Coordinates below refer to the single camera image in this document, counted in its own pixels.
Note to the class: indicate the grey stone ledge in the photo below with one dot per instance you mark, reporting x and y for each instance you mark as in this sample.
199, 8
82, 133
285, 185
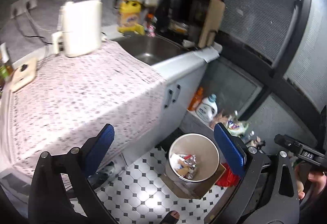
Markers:
194, 122

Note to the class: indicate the large glass jar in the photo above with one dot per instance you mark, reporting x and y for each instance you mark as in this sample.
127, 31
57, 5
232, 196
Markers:
102, 175

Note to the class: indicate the crumpled aluminium foil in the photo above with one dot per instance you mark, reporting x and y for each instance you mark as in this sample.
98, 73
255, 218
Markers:
192, 161

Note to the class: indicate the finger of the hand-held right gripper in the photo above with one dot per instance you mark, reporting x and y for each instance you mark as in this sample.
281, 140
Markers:
287, 143

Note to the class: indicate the wooden cutting board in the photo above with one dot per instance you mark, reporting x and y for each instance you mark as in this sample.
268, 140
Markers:
210, 22

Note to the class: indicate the red cloth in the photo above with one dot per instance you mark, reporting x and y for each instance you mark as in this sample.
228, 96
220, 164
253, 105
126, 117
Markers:
227, 178

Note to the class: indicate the person's right hand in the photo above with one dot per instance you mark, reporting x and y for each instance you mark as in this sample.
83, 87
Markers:
318, 181

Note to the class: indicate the black sandal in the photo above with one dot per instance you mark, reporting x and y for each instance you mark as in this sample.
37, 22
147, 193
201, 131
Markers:
170, 217

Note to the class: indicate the orange detergent bottle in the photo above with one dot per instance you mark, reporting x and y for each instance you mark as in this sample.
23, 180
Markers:
196, 100

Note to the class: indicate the square wooden trivet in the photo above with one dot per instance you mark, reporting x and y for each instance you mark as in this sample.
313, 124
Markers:
24, 74

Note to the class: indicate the round beige waste bin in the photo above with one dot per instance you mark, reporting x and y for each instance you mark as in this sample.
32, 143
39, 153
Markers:
196, 144

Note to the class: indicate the colourful detergent bag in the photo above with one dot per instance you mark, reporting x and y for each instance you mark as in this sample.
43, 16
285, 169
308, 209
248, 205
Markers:
237, 124

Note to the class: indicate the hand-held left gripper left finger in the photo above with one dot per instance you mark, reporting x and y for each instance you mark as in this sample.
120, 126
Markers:
102, 147

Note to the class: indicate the green label bottle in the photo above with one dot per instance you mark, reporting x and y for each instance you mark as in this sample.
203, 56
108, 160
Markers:
5, 65

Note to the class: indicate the crumpled white paper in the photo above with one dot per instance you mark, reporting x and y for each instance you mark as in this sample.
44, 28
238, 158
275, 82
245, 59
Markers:
176, 160

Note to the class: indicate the yellow detergent bag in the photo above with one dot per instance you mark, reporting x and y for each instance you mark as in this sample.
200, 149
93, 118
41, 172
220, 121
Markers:
130, 16

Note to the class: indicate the grey cabinet door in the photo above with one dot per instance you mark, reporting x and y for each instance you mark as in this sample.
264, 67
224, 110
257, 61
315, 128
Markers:
191, 86
163, 116

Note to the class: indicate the steel kitchen sink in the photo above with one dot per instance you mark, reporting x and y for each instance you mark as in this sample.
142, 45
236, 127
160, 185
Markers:
153, 48

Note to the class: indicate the crumpled printed packet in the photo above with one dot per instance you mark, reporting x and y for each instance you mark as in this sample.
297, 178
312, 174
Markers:
218, 119

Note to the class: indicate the white countertop appliance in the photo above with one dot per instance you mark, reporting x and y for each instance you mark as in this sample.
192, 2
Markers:
81, 27

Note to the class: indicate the black window frame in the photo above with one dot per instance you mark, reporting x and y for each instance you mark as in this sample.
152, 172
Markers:
288, 60

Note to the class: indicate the grey wall socket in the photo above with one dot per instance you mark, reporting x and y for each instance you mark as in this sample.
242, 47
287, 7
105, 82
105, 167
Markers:
17, 10
31, 0

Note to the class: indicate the white detergent bottle blue cap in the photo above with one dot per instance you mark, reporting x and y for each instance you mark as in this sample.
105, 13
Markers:
205, 110

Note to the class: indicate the brown cardboard tray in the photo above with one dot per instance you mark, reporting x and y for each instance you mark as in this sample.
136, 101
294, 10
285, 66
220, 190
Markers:
184, 190

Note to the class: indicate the pink patterned tablecloth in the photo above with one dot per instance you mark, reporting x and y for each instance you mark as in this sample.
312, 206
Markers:
76, 99

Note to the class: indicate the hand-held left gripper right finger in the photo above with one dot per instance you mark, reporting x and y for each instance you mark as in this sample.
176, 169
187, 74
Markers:
230, 150

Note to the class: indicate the small red cap bottle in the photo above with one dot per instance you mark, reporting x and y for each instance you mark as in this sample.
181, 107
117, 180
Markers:
151, 25

